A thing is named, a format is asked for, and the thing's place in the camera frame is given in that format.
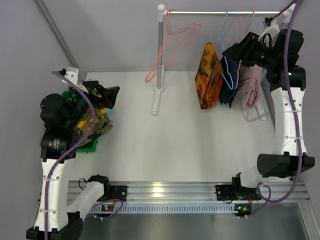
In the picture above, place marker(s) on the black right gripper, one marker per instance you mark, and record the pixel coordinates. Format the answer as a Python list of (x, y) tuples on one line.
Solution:
[(243, 53)]

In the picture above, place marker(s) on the navy blue trousers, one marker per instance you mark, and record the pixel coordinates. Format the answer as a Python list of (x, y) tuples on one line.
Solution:
[(230, 76)]

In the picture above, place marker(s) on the silver white clothes rack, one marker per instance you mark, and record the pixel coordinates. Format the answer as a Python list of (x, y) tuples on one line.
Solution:
[(165, 35)]

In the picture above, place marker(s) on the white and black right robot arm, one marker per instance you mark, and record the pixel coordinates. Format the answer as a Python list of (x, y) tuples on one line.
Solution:
[(289, 157)]

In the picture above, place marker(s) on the orange camouflage trousers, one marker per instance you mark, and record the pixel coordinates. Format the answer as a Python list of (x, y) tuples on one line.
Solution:
[(209, 78)]

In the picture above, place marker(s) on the aluminium mounting rail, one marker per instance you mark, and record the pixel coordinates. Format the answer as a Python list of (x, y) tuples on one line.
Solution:
[(188, 192)]

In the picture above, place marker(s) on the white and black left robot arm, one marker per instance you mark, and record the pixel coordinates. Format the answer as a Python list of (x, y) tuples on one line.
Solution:
[(70, 123)]

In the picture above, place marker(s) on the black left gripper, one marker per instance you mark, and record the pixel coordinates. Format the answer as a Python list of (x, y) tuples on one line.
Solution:
[(97, 92)]

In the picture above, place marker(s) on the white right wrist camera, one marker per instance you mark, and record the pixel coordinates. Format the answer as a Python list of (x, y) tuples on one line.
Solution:
[(271, 28)]

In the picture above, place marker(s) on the light blue trousers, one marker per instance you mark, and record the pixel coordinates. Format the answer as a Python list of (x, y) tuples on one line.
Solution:
[(110, 112)]

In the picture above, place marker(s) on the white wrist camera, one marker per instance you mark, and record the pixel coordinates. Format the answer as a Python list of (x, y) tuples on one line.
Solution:
[(271, 28), (71, 73)]

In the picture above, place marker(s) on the green plastic bin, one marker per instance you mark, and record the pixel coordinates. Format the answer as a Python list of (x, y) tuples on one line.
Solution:
[(91, 146)]

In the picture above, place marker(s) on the grey slotted cable duct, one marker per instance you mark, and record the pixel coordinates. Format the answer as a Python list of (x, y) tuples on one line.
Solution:
[(168, 208)]

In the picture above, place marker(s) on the pink trousers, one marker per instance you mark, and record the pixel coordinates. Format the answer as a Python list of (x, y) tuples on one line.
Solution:
[(249, 84)]

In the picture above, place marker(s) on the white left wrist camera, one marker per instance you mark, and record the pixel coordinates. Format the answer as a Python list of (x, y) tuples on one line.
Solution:
[(71, 73)]

